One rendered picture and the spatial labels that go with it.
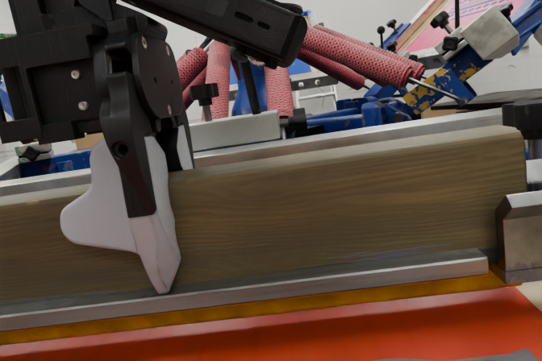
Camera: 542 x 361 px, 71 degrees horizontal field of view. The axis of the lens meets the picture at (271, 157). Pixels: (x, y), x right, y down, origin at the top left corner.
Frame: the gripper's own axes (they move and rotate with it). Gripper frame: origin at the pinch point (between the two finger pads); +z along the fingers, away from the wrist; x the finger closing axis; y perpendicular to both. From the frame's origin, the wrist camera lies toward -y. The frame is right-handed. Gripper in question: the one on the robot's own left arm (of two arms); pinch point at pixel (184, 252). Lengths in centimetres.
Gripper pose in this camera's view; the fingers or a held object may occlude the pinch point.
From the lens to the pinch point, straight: 25.6
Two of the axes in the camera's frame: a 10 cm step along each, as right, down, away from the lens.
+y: -9.9, 1.4, 0.7
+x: -0.5, 1.7, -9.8
